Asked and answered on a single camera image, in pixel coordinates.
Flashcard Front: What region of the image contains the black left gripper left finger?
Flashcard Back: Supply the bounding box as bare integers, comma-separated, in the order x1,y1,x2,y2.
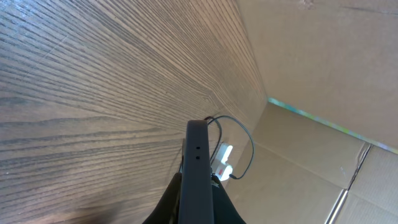
143,172,182,224

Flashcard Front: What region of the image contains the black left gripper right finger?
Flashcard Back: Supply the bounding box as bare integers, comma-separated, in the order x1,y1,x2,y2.
211,175,246,224

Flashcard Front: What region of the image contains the Samsung Galaxy smartphone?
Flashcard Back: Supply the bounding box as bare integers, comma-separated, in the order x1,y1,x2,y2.
178,120,214,224

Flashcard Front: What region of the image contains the white USB charger plug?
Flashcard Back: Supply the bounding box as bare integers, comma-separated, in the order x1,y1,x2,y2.
215,163,233,182

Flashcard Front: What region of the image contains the white power strip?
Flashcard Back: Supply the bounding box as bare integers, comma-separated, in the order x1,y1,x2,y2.
210,142,233,172

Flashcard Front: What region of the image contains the black USB charging cable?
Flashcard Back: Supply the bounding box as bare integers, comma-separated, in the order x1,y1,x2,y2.
203,115,255,180

